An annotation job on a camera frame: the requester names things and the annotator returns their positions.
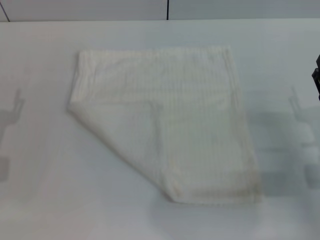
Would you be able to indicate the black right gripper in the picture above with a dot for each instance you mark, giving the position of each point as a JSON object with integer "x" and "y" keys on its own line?
{"x": 317, "y": 82}

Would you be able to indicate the white ribbed towel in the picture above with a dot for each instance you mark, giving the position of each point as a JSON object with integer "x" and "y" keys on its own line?
{"x": 162, "y": 112}

